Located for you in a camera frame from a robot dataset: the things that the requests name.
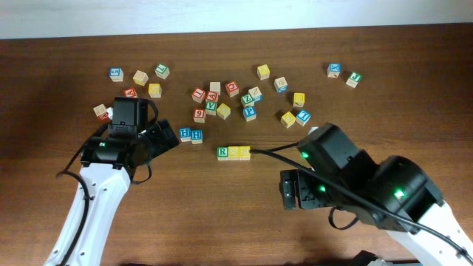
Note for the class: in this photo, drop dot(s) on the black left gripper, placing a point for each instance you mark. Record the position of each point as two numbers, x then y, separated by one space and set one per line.
161 144

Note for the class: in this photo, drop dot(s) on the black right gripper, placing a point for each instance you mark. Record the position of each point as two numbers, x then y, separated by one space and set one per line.
302 196

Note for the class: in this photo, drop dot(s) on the green R block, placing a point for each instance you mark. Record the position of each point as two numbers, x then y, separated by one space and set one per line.
222 153

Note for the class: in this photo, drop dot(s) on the yellow S block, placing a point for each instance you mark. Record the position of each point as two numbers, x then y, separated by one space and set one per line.
244 152

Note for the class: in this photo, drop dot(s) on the yellow 6 block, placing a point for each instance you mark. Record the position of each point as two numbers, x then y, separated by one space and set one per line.
233 152

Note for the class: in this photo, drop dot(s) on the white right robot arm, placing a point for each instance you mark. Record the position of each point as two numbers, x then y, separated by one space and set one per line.
396 196

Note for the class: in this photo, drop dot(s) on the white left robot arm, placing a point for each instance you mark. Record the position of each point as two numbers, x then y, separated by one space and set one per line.
109 160

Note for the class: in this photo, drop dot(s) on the blue H block left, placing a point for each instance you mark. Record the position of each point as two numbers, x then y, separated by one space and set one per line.
185 134

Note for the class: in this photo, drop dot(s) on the blue h block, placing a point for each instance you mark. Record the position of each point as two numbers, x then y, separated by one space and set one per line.
196 136
185 134

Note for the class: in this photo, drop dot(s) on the blue H block right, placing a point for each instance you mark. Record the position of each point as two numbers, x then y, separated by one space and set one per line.
196 136

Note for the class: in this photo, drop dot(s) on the red 9 block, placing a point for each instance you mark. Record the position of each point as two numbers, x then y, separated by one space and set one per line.
199 115

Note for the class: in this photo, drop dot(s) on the yellow block upper left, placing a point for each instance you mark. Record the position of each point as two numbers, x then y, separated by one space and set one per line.
155 90

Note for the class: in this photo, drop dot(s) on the red Y block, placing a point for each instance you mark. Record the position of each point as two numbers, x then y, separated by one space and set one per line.
130 93

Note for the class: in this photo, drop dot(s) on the red L block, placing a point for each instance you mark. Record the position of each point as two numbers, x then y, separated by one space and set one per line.
198 95

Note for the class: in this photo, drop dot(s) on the green V block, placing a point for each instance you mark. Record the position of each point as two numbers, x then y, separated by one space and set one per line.
211 107

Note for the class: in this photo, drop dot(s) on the wooden block upper left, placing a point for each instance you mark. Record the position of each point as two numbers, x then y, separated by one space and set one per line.
140 78

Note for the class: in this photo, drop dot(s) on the wooden block red side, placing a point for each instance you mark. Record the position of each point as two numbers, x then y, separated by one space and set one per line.
101 113

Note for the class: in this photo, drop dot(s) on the red A block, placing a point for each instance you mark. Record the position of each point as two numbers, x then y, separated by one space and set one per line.
211 96

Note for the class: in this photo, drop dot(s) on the green L block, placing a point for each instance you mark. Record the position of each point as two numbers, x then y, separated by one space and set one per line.
162 71

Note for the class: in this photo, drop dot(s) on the yellow block lower right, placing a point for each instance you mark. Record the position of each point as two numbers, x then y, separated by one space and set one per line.
288 119

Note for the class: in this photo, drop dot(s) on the blue I block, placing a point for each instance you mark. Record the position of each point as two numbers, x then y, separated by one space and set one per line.
303 117

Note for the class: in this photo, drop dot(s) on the plain wooden block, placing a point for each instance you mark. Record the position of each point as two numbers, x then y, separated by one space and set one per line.
215 87

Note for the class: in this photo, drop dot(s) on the blue 5 block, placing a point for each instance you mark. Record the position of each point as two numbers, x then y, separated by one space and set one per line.
116 74

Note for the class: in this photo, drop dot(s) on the red G block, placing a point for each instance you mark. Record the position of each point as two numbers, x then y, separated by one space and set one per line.
232 89

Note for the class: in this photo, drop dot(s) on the blue P block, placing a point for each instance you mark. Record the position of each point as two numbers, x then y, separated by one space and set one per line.
249 113

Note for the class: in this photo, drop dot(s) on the green Z block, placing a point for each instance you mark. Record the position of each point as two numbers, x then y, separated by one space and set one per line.
247 100

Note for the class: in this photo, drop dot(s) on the blue wooden block upper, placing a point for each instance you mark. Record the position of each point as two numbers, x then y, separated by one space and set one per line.
280 84

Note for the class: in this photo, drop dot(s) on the blue side wooden block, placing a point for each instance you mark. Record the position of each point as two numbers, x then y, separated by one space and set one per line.
255 93

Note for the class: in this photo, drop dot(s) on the green J block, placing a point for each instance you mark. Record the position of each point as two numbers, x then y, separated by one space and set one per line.
354 79

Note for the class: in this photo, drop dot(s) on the yellow block top centre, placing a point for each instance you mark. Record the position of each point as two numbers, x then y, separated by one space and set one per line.
263 72

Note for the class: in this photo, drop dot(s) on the blue X block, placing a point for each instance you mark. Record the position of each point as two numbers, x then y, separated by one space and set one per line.
333 70

